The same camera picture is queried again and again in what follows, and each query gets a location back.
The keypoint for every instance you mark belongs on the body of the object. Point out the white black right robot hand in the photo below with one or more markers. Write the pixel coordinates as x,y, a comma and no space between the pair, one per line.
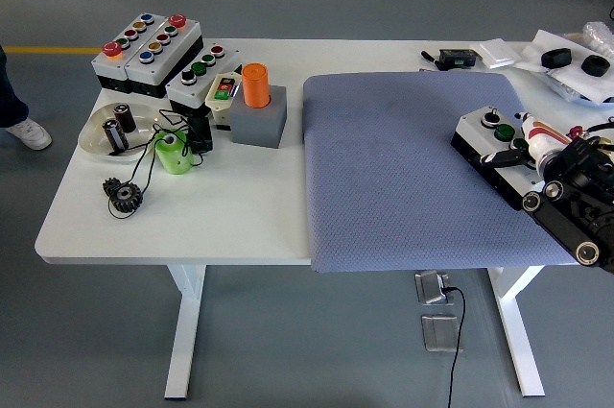
537,136

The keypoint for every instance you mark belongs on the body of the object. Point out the four-button box with selector knob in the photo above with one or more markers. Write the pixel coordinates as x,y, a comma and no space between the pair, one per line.
484,139
196,86

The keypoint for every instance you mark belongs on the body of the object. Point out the five-button box, red mushroom button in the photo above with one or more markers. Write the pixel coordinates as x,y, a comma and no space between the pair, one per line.
158,57
112,64

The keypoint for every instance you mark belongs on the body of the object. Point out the black module with green terminal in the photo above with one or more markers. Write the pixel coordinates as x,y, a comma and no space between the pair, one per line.
458,57

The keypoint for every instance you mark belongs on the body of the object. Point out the grey-blue textured mat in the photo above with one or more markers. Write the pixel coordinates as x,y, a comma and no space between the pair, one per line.
384,163

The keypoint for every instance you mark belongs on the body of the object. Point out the open metal floor socket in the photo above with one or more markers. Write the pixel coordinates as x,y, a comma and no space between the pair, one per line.
429,288

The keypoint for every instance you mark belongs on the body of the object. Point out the white table leg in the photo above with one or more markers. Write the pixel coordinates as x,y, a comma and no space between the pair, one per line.
184,331
520,331

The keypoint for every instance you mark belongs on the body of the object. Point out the closed metal floor socket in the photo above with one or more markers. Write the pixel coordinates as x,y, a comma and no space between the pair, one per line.
439,333

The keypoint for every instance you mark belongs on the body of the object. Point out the grey block with hole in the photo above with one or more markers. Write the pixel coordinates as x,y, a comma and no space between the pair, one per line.
254,127

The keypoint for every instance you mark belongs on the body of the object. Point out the orange plastic cylinder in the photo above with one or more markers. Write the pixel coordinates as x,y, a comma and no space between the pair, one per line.
255,86

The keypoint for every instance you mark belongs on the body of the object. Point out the black power adapter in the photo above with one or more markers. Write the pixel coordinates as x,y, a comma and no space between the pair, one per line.
200,136

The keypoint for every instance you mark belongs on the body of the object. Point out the green plastic spool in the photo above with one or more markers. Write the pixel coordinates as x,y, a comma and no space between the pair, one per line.
175,156

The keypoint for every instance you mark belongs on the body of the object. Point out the dark brown capacitor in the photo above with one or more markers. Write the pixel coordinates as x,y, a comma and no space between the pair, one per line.
125,120
115,136

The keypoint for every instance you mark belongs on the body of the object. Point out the large black steel gear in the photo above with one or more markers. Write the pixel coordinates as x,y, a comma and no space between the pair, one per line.
127,198

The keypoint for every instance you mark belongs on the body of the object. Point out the small black steel gear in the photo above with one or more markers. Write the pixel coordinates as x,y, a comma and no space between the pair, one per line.
110,184

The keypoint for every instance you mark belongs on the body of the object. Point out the clear shallow dish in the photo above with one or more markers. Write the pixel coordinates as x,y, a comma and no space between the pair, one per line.
93,134

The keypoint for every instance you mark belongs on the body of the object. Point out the person's leg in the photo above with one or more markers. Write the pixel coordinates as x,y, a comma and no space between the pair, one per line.
29,132

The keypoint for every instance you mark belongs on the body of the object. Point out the white wall switch panel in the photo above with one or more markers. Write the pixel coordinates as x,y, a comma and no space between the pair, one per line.
496,55

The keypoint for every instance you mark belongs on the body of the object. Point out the cream red-green switch box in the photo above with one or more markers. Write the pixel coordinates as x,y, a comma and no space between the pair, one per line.
221,101

